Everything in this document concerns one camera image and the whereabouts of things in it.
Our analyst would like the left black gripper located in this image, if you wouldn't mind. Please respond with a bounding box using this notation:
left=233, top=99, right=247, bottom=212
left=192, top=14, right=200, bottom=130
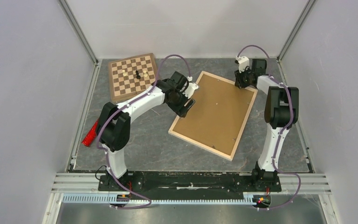
left=166, top=90, right=195, bottom=119

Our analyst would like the brown cardboard backing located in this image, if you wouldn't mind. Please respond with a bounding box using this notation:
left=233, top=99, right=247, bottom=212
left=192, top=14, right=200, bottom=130
left=172, top=75, right=255, bottom=156

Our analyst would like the wooden picture frame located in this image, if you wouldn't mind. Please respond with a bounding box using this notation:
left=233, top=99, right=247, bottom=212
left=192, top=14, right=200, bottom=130
left=168, top=70, right=259, bottom=161

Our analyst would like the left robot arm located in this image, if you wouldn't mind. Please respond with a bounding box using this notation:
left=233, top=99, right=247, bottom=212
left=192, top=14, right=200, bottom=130
left=96, top=72, right=199, bottom=190

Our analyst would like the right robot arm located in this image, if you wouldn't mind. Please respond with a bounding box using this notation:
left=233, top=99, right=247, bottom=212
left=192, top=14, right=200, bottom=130
left=234, top=56, right=299, bottom=190

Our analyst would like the black chess piece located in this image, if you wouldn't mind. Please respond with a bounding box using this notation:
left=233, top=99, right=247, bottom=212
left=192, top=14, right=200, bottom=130
left=135, top=70, right=141, bottom=79

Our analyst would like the wooden chessboard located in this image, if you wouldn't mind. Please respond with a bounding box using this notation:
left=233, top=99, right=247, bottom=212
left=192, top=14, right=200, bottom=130
left=108, top=53, right=157, bottom=102

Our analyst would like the red toy microphone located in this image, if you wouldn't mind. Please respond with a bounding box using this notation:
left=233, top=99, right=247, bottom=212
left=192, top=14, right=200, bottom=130
left=82, top=120, right=98, bottom=147

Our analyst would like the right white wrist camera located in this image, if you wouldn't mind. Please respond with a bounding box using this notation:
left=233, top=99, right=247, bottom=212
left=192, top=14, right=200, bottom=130
left=236, top=56, right=250, bottom=73

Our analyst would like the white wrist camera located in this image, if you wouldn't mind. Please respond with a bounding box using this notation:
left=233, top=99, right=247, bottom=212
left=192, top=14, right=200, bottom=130
left=184, top=77, right=199, bottom=99
left=236, top=56, right=250, bottom=73

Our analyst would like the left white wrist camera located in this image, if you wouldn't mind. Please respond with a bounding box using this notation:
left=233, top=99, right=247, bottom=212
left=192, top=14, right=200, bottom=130
left=184, top=77, right=199, bottom=99

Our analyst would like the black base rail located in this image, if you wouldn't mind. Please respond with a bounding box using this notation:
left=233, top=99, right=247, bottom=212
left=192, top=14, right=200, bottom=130
left=98, top=170, right=282, bottom=194

